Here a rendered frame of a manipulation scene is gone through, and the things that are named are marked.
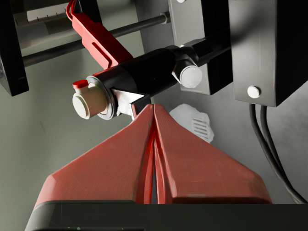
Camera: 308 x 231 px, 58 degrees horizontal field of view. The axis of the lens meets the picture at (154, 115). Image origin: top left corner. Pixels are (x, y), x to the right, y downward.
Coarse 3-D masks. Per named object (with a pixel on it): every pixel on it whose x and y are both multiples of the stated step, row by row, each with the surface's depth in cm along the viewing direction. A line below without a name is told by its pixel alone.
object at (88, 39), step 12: (72, 24) 20; (84, 24) 19; (96, 24) 19; (84, 36) 19; (96, 36) 18; (108, 36) 19; (96, 48) 18; (108, 48) 18; (120, 48) 18; (96, 60) 19; (108, 60) 18; (120, 60) 18
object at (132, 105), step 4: (144, 96) 13; (136, 100) 13; (140, 100) 13; (144, 100) 13; (148, 100) 13; (132, 104) 13; (136, 104) 13; (140, 104) 13; (144, 104) 13; (132, 108) 13; (136, 108) 13; (140, 108) 13; (132, 112) 13; (136, 112) 13; (132, 116) 13; (136, 116) 13; (132, 120) 13
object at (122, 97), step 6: (114, 90) 15; (120, 90) 15; (126, 90) 14; (120, 96) 15; (126, 96) 14; (132, 96) 14; (138, 96) 14; (120, 102) 15; (126, 102) 15; (150, 102) 14; (120, 108) 15; (126, 108) 15; (120, 114) 16
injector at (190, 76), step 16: (224, 32) 23; (160, 48) 19; (176, 48) 19; (192, 48) 20; (208, 48) 21; (224, 48) 22; (128, 64) 17; (144, 64) 17; (160, 64) 18; (176, 64) 18; (192, 64) 17; (96, 80) 15; (112, 80) 16; (128, 80) 16; (144, 80) 17; (160, 80) 18; (176, 80) 19; (192, 80) 17; (112, 96) 15; (112, 112) 16
